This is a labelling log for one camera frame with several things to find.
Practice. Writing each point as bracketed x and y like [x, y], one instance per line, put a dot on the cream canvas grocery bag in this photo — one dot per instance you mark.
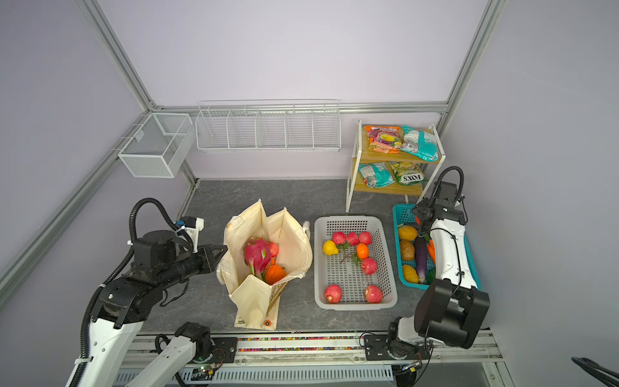
[257, 302]

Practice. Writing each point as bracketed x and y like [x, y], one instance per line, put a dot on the small red fruit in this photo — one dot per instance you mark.
[365, 238]
[339, 238]
[352, 238]

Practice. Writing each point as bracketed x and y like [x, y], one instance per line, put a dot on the teal plastic vegetable basket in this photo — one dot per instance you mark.
[402, 214]

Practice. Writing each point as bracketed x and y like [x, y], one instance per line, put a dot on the red apple back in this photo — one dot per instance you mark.
[373, 294]

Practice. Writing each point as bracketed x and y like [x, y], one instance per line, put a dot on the small red fruit middle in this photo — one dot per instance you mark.
[352, 238]

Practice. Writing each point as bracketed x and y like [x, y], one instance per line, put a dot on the dark purple eggplant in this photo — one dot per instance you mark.
[421, 257]

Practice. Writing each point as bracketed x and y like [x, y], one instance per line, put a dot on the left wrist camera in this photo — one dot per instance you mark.
[192, 226]

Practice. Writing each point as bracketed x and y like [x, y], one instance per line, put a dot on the yellow lemon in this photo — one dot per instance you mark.
[330, 248]

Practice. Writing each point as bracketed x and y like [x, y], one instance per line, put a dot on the orange pumpkin vegetable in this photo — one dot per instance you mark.
[274, 274]

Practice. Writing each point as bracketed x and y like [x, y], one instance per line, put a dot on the red apple centre basket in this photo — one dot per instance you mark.
[369, 266]

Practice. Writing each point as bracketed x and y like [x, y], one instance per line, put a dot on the brown potato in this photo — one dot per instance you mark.
[407, 250]

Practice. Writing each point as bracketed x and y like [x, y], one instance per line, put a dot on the small orange tangerine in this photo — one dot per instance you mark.
[362, 251]

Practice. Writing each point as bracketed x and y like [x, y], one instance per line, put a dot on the small red fruit right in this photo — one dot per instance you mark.
[365, 238]

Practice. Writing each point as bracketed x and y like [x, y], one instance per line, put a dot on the white plastic fruit basket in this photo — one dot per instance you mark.
[340, 283]

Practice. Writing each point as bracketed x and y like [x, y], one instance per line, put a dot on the yellow potato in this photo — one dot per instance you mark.
[407, 233]
[410, 274]

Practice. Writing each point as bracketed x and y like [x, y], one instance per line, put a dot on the yellow potato front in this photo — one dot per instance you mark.
[410, 274]

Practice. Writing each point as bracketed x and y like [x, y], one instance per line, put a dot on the small red fruit left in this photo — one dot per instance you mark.
[339, 238]

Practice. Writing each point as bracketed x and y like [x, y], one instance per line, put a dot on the red apple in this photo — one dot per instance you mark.
[333, 294]
[373, 294]
[274, 249]

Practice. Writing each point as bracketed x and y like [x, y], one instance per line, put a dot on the pink dragon fruit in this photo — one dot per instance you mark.
[257, 256]

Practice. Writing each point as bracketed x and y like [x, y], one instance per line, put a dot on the small white mesh basket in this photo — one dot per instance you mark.
[159, 146]

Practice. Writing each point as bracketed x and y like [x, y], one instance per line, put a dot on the teal snack packet upper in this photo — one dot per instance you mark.
[419, 143]

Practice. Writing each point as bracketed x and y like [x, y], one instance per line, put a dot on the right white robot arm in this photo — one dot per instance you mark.
[453, 308]

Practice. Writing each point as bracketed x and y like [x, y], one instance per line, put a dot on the long white wire basket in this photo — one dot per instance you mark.
[269, 125]

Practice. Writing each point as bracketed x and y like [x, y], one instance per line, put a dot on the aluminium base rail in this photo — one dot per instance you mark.
[321, 358]

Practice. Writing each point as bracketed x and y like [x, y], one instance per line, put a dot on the teal white snack packet lower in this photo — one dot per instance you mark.
[376, 175]

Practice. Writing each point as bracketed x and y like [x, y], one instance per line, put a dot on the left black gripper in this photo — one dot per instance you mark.
[209, 260]

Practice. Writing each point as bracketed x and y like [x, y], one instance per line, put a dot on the orange snack packet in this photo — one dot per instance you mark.
[383, 139]

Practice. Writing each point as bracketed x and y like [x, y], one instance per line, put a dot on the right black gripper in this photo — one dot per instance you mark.
[422, 208]

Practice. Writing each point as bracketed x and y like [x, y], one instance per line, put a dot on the green Fox's candy packet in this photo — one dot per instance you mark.
[406, 173]

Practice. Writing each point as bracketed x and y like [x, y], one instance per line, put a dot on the orange carrot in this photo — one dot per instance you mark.
[431, 250]

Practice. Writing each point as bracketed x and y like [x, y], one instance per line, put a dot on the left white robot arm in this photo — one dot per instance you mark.
[120, 305]

